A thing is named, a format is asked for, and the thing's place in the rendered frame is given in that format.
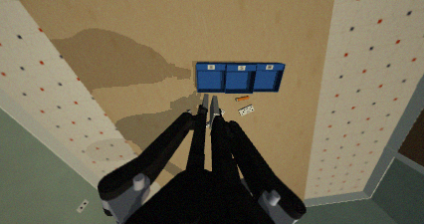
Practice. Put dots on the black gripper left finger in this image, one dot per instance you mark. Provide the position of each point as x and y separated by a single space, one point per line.
124 190

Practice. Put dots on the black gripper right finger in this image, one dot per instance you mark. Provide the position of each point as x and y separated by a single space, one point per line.
275 197

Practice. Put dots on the blue rack of labelled bins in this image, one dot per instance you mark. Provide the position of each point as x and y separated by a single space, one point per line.
239 78

